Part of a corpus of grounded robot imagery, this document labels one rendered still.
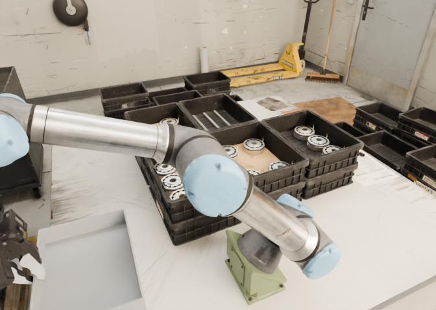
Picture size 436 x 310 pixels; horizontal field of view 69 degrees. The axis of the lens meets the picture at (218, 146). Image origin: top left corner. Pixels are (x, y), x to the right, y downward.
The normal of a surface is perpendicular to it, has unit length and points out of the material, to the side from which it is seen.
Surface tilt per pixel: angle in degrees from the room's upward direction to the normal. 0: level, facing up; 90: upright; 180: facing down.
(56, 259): 1
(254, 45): 90
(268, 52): 90
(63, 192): 0
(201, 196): 81
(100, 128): 45
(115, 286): 1
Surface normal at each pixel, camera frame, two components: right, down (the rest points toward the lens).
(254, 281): 0.40, 0.48
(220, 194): 0.23, 0.37
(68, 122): 0.44, -0.31
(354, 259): -0.01, -0.85
